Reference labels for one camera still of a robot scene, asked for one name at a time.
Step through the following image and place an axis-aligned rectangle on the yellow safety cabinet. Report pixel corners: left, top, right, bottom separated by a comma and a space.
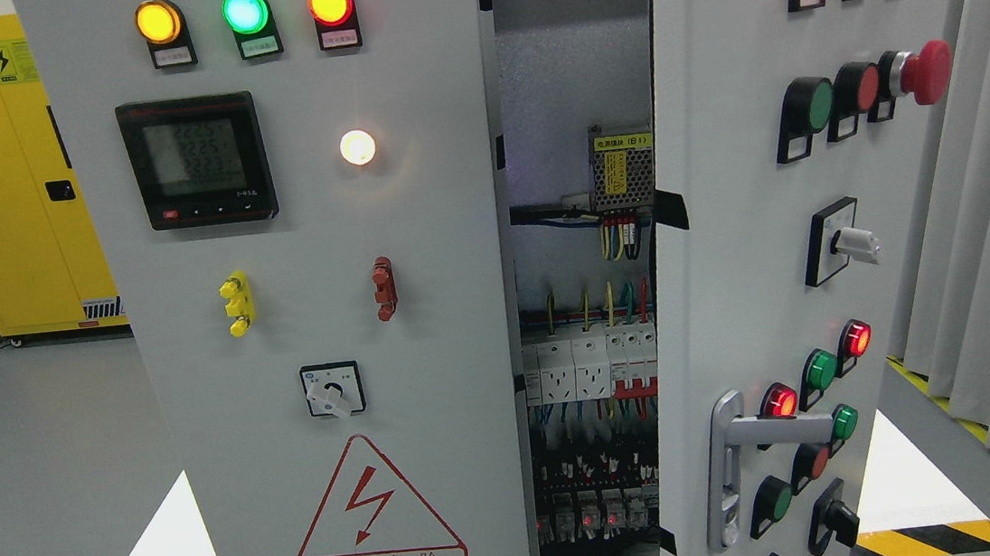
0, 14, 127, 338

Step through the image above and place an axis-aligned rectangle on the grey cabinet door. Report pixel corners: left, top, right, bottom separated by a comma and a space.
650, 0, 961, 556
14, 0, 537, 556

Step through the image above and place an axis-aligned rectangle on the yellow terminal connector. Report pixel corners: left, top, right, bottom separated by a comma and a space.
218, 269, 256, 337

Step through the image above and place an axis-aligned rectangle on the silver door handle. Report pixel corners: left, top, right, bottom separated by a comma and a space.
707, 390, 834, 552

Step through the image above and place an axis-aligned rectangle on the lower relay terminal row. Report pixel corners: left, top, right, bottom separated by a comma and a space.
531, 439, 660, 546

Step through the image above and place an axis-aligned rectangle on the red indicator lamp left door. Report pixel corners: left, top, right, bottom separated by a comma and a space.
306, 0, 363, 52

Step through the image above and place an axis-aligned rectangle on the black digital power meter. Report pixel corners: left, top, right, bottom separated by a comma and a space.
115, 90, 279, 231

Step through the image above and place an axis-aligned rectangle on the white sockets breaker row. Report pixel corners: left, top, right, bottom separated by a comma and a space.
520, 322, 659, 407

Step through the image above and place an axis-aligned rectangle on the red terminal connector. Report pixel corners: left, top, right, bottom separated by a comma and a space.
371, 256, 399, 322

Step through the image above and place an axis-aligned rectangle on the green indicator lamp left door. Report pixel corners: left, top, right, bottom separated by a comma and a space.
221, 0, 285, 61

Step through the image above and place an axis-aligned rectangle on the metal mesh power supply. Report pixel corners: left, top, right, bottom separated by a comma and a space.
586, 124, 655, 214

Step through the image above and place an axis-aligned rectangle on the white glowing indicator lamp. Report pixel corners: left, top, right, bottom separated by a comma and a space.
339, 128, 378, 167

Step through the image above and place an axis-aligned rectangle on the red mushroom emergency button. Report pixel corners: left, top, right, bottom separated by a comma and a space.
878, 38, 954, 107

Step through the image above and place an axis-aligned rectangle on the red electric hazard sticker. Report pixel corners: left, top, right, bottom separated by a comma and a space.
297, 434, 469, 556

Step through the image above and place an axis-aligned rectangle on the yellow indicator lamp left door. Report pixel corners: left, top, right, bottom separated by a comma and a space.
134, 0, 199, 69

